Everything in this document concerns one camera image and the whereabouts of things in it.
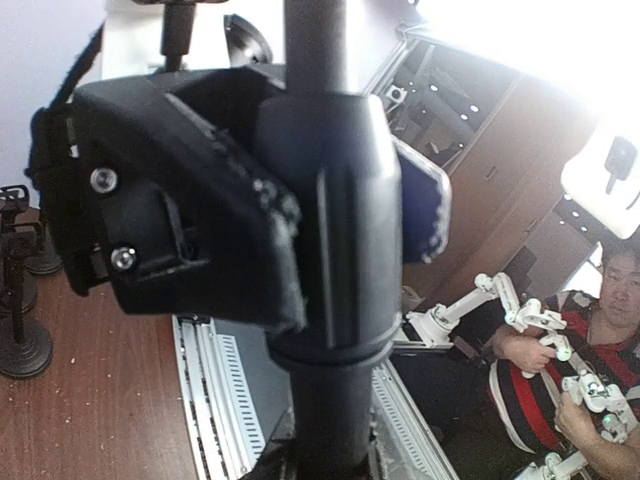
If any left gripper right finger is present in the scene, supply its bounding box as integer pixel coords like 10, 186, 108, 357
367, 429, 425, 480

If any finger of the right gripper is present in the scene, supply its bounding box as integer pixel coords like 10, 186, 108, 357
29, 67, 307, 333
392, 137, 452, 264

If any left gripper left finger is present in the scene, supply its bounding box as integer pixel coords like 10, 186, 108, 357
249, 438, 293, 480

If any mic stand front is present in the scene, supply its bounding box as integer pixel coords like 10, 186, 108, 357
24, 220, 62, 276

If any pink mic stand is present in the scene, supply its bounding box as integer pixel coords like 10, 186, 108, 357
1, 232, 53, 379

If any seated operator person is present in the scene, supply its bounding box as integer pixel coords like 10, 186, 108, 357
487, 241, 639, 479

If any front aluminium rail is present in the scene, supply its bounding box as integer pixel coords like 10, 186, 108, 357
172, 315, 457, 479

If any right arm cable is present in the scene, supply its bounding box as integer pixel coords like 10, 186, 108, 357
49, 29, 106, 109

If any white overhead camera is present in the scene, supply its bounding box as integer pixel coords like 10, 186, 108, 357
561, 118, 639, 239

